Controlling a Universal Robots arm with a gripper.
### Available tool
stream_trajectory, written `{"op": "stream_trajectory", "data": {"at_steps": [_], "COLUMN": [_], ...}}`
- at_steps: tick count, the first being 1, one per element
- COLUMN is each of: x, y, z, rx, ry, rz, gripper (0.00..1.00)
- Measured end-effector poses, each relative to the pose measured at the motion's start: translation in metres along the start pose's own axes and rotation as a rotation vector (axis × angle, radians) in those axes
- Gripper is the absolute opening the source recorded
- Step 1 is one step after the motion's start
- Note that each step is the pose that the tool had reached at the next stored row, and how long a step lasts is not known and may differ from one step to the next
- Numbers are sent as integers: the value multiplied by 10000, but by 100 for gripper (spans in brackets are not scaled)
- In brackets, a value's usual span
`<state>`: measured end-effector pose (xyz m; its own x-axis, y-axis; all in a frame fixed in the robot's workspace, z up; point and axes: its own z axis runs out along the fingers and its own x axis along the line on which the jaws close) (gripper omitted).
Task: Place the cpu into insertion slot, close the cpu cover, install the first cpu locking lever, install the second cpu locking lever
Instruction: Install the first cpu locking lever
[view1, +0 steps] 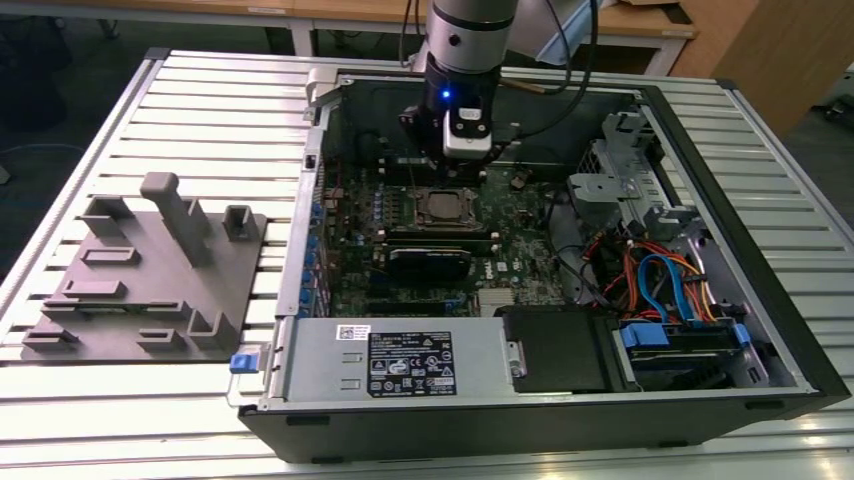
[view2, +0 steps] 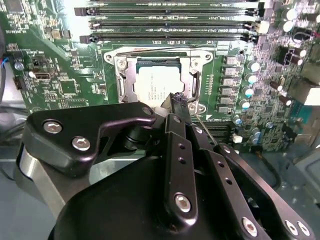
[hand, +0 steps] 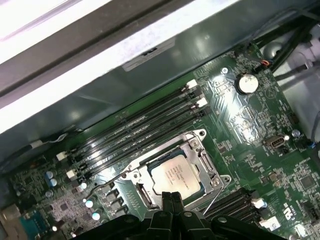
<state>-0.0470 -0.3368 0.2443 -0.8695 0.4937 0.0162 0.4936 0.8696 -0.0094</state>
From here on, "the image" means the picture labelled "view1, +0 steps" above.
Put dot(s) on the silver topped CPU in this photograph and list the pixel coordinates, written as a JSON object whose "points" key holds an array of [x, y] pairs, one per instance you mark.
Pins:
{"points": [[446, 205]]}

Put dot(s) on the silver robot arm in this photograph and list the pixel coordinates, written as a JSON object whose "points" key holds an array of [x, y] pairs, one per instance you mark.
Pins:
{"points": [[467, 30]]}

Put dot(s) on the CPU socket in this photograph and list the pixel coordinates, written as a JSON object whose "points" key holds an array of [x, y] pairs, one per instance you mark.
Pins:
{"points": [[421, 224]]}

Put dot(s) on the black RAM slot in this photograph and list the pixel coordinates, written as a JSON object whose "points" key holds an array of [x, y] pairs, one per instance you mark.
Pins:
{"points": [[441, 236], [441, 246], [441, 231], [441, 242]]}

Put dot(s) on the grey case latch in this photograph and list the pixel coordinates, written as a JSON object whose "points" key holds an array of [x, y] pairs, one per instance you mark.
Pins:
{"points": [[320, 85]]}

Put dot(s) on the metal drive cage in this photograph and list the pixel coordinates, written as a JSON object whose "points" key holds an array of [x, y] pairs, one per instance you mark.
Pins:
{"points": [[594, 185]]}

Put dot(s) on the green motherboard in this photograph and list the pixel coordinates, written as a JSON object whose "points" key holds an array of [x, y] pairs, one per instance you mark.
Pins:
{"points": [[534, 250]]}

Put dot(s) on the black graphics card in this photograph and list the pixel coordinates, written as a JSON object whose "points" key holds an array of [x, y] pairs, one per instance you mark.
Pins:
{"points": [[427, 265]]}

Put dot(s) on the silver chipset heatsink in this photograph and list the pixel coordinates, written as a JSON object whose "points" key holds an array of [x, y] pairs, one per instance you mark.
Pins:
{"points": [[497, 296]]}

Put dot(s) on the wooden cabinet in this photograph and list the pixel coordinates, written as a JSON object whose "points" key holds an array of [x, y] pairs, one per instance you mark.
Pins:
{"points": [[768, 50]]}

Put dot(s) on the black plastic shroud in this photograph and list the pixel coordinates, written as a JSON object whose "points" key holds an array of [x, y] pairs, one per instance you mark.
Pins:
{"points": [[561, 350]]}

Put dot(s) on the blue disk carrier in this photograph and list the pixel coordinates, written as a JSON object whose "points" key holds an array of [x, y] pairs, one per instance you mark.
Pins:
{"points": [[643, 336]]}

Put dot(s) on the grey power supply unit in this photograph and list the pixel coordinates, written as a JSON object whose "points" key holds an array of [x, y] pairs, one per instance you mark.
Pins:
{"points": [[314, 360]]}

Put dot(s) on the blue case latch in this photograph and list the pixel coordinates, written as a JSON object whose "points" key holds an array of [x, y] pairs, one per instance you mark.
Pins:
{"points": [[242, 363]]}

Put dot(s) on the grey parts rack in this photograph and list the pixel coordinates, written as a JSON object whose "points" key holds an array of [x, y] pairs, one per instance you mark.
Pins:
{"points": [[154, 310]]}

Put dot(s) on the black PC case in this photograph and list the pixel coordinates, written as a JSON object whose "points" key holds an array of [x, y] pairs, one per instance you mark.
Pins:
{"points": [[467, 440]]}

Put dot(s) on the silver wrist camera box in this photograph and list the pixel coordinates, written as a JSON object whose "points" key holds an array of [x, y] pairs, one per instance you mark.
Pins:
{"points": [[467, 142]]}

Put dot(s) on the wooden desk white frame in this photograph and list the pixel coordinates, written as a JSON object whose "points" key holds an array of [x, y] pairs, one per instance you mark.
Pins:
{"points": [[200, 5], [641, 22]]}

